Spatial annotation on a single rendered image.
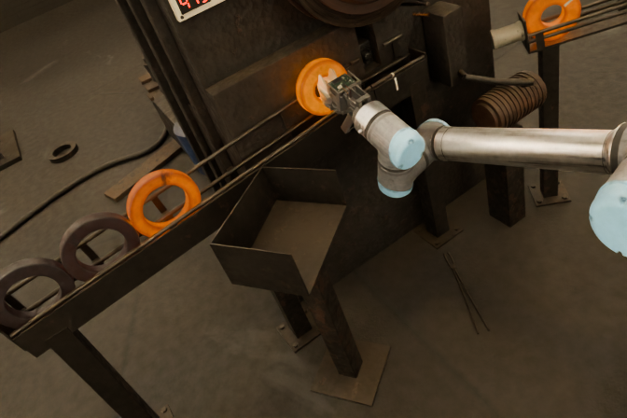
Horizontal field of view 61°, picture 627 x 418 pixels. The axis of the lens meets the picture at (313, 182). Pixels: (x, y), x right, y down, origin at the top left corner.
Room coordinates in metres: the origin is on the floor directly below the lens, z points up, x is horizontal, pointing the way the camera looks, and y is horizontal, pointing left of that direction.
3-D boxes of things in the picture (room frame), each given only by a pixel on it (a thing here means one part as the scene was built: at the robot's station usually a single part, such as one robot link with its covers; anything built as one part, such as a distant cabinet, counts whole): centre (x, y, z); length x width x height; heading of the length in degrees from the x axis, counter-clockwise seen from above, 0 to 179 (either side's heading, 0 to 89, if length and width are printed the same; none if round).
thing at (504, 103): (1.34, -0.66, 0.27); 0.22 x 0.13 x 0.53; 110
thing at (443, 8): (1.45, -0.52, 0.68); 0.11 x 0.08 x 0.24; 20
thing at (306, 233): (0.94, 0.10, 0.36); 0.26 x 0.20 x 0.72; 145
